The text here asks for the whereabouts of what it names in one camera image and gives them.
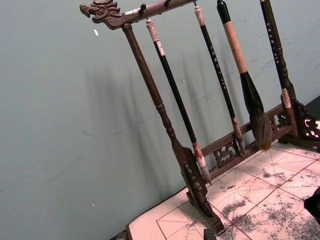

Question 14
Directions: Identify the black brush with white cap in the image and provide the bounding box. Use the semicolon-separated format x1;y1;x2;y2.
145;18;213;186

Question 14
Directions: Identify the carved dark wooden brush rack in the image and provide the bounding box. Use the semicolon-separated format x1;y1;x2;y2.
79;0;320;236

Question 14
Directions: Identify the thin black brush with lettering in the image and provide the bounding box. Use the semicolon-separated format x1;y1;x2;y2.
194;4;247;157

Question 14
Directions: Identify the small black block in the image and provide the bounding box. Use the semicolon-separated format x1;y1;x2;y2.
203;228;216;240

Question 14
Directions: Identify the white gridded calligraphy practice mat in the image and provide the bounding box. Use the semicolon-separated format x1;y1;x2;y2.
125;139;320;240

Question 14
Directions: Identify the black brush with white marks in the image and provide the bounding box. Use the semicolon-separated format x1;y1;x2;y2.
259;0;294;116

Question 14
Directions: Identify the black round ink dish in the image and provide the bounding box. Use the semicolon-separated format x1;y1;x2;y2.
303;186;320;224

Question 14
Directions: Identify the large brush with tan handle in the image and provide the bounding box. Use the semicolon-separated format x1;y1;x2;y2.
216;0;274;153

